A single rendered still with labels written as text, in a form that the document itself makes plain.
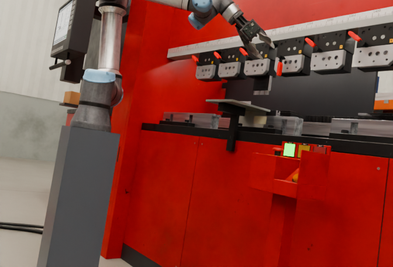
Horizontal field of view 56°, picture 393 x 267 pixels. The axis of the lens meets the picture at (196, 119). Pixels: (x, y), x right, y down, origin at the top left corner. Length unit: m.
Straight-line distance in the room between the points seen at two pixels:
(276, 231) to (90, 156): 0.69
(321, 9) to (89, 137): 1.13
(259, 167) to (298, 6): 0.88
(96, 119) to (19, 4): 7.50
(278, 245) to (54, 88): 7.66
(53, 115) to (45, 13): 2.16
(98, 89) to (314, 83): 1.39
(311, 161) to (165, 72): 1.54
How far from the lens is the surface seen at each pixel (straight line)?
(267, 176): 1.26
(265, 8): 2.02
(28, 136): 8.54
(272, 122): 1.80
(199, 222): 1.93
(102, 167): 1.39
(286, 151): 1.41
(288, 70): 1.79
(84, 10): 2.50
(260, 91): 1.92
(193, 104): 2.70
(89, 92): 1.42
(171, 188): 2.12
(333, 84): 2.29
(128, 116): 2.41
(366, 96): 2.18
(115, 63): 1.59
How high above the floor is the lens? 0.77
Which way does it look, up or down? 4 degrees up
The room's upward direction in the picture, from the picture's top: 9 degrees clockwise
